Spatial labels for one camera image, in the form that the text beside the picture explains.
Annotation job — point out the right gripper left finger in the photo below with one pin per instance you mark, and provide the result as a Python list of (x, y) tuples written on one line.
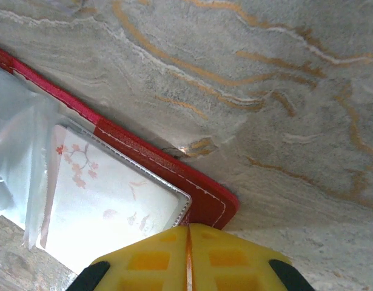
[(171, 251)]

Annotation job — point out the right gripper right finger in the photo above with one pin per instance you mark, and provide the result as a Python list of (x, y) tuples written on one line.
[(222, 248)]

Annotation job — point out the red card holder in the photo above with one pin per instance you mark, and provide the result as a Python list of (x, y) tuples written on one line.
[(162, 160)]

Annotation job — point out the white cherry blossom card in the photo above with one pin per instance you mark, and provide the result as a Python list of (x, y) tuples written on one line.
[(113, 188)]

